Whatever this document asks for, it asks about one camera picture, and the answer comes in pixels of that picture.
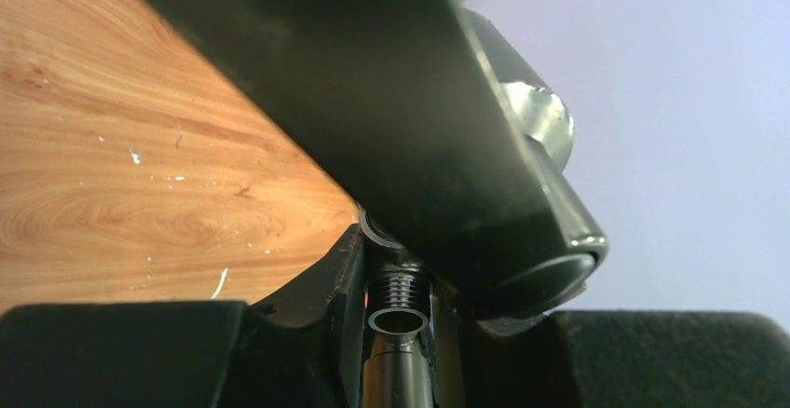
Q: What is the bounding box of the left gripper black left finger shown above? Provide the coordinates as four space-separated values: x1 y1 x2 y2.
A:
1 225 363 407

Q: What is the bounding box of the grey faucet with lever handle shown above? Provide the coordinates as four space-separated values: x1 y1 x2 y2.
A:
144 0 608 319

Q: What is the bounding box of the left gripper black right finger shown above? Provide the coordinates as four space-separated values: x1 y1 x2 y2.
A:
433 292 789 407

